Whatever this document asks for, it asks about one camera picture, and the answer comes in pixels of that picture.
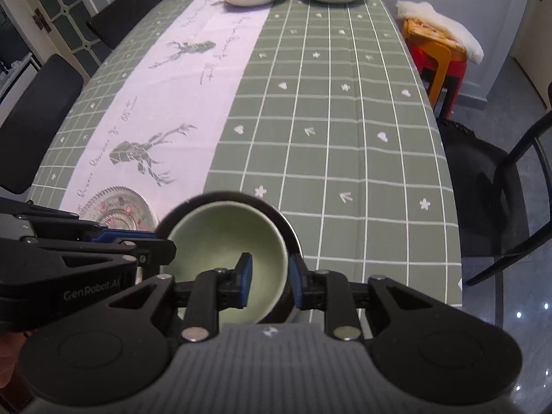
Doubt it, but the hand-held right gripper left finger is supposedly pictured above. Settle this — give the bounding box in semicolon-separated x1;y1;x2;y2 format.
110;252;253;341

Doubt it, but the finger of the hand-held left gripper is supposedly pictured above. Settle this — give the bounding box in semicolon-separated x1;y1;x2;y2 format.
0;197;157;246
0;236;178;276

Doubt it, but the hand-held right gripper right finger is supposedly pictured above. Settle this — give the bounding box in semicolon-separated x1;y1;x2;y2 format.
288;254;432;341

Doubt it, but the large flower-patterned glass plate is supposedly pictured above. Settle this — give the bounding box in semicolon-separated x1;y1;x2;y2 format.
77;185;155;230

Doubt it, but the pale green ceramic bowl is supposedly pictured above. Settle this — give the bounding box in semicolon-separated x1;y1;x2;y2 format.
166;204;289;325

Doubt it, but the blue steel-lined bowl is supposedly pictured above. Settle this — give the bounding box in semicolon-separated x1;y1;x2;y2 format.
154;191;305;324

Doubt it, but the person's left forearm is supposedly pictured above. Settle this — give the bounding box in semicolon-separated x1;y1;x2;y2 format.
0;332;29;406

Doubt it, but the white deer-print table runner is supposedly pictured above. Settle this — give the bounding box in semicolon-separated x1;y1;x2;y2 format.
58;0;283;225

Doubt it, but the green checked tablecloth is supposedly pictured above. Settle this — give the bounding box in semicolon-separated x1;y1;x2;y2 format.
26;0;464;341

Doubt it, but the glass pane door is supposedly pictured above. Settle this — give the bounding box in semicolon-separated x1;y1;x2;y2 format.
13;0;114;79

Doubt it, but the red plastic stool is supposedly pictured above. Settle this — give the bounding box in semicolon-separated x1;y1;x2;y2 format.
410;43;469;121

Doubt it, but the orange plastic stool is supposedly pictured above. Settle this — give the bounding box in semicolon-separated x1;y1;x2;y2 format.
403;17;453;117

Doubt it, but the white fluffy cushion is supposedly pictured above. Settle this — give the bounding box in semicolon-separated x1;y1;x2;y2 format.
396;0;484;65

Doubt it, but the plain white door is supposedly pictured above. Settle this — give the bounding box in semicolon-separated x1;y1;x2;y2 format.
511;0;552;110

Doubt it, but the black metal-frame chair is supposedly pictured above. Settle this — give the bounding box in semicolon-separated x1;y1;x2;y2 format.
435;112;552;329

